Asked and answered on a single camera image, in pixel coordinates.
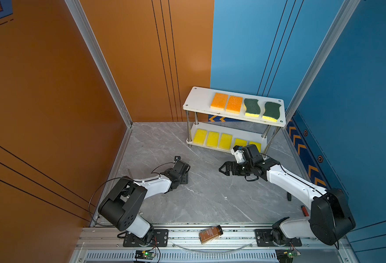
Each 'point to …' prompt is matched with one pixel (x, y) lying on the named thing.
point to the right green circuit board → (285, 255)
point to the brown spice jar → (210, 234)
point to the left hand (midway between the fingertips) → (181, 174)
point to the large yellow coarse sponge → (226, 142)
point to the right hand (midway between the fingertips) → (225, 170)
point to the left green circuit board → (143, 254)
